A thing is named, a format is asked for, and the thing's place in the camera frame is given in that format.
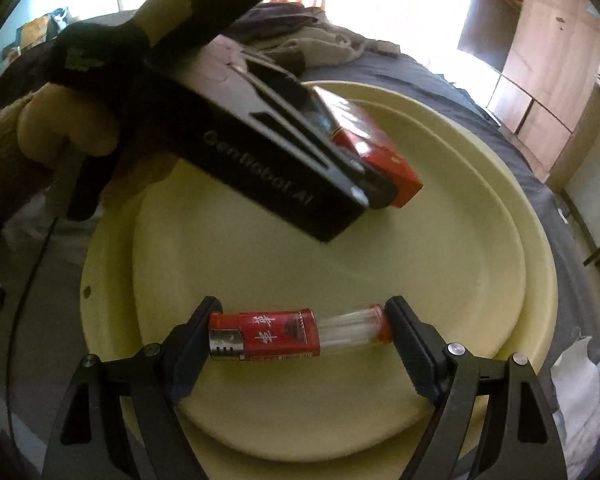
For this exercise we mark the white cloth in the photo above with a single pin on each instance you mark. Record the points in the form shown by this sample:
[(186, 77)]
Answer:
[(575, 385)]

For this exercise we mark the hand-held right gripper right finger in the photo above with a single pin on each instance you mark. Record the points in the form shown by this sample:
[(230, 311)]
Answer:
[(415, 355)]

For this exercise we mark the person's left hand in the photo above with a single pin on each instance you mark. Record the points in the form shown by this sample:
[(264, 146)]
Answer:
[(55, 115)]

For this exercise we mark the red cigarette box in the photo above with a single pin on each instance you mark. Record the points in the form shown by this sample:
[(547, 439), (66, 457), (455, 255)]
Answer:
[(395, 170)]

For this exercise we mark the cream plastic basin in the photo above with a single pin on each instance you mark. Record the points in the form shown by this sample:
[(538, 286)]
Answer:
[(305, 270)]

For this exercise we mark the person's left forearm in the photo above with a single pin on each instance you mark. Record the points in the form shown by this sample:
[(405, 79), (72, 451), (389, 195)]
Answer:
[(5, 160)]

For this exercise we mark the colourful background clutter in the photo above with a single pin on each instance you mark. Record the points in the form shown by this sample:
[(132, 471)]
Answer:
[(35, 27)]

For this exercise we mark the wooden wardrobe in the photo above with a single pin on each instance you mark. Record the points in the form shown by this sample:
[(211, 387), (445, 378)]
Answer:
[(545, 35)]

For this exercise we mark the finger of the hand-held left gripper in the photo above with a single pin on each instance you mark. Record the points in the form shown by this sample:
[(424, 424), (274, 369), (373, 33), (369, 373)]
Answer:
[(285, 77), (380, 192)]

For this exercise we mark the pile of clothes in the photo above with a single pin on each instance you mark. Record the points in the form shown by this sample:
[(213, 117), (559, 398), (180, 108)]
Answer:
[(320, 40)]

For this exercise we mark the red lighter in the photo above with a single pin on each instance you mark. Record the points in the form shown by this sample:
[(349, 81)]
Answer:
[(275, 335)]

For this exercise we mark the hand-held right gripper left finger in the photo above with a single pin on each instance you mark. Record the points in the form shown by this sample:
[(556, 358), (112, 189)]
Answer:
[(195, 350)]

